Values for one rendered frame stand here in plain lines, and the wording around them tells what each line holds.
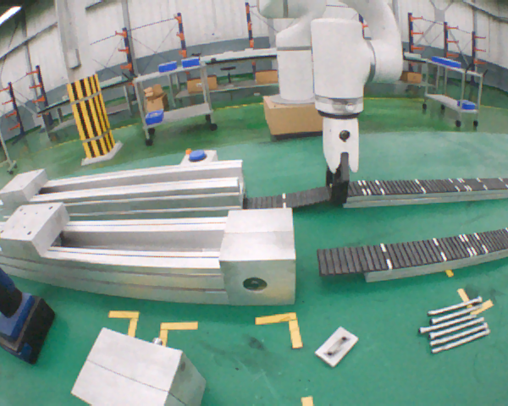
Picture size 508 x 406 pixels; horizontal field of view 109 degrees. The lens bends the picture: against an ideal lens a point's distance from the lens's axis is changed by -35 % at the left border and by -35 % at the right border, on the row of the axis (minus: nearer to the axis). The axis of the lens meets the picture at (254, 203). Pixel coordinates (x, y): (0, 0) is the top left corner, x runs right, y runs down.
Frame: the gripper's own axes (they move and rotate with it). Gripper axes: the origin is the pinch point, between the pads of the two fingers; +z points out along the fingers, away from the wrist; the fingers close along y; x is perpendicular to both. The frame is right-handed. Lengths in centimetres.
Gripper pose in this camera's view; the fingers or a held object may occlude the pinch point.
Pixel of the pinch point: (335, 186)
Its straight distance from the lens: 54.9
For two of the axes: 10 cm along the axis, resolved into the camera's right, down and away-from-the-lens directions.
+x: -9.9, 0.5, 1.0
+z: 1.0, 8.2, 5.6
